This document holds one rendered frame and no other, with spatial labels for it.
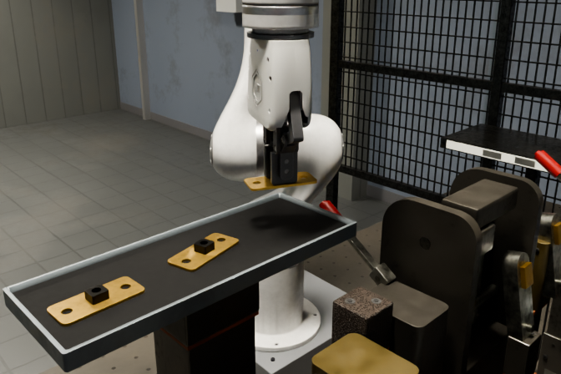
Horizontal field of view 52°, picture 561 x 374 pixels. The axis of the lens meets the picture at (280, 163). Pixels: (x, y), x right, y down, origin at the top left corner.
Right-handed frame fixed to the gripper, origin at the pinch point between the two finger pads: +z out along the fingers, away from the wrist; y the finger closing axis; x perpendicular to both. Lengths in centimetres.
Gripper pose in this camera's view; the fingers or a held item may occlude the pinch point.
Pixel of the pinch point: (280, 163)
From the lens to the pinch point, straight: 68.1
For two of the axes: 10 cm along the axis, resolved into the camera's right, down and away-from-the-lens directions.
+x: 9.4, -1.1, 3.1
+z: 0.0, 9.5, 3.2
